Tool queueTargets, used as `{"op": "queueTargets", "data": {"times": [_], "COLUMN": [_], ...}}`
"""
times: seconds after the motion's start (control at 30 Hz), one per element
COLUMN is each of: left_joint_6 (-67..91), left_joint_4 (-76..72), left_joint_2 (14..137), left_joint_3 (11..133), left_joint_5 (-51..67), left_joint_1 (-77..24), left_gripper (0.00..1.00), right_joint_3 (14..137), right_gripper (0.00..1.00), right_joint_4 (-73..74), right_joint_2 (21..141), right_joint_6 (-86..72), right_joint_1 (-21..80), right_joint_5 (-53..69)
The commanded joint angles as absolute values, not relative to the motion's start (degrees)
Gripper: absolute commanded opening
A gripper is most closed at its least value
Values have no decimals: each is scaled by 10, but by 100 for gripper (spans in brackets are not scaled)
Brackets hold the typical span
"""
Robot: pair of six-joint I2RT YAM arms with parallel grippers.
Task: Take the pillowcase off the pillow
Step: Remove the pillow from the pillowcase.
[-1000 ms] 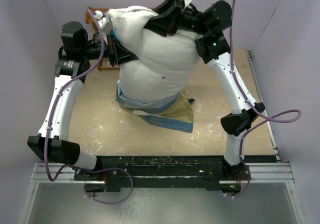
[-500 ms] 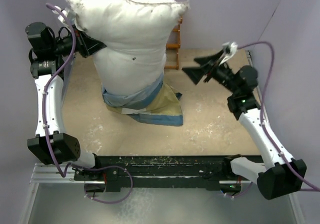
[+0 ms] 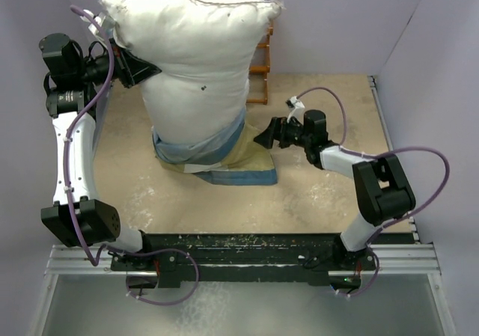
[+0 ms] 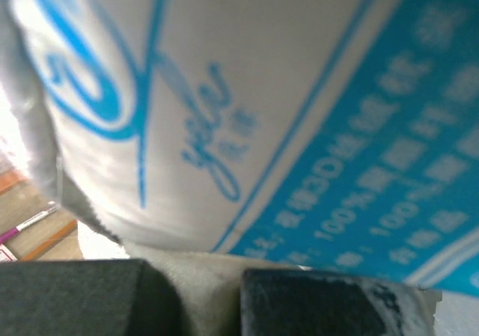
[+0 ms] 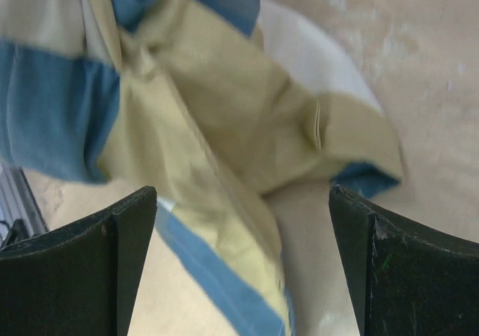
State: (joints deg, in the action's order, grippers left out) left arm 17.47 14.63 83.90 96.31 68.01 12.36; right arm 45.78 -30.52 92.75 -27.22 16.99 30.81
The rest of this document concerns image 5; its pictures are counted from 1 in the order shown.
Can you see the aluminium frame rail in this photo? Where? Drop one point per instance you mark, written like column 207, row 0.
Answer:
column 21, row 218

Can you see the patchwork pillowcase blue beige white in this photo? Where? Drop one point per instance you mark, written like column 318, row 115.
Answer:
column 182, row 96

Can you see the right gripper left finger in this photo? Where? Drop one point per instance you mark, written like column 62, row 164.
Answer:
column 82, row 278

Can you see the white pillow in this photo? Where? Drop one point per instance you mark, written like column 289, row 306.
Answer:
column 310, row 55

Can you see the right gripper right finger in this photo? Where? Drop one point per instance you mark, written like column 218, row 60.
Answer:
column 403, row 277

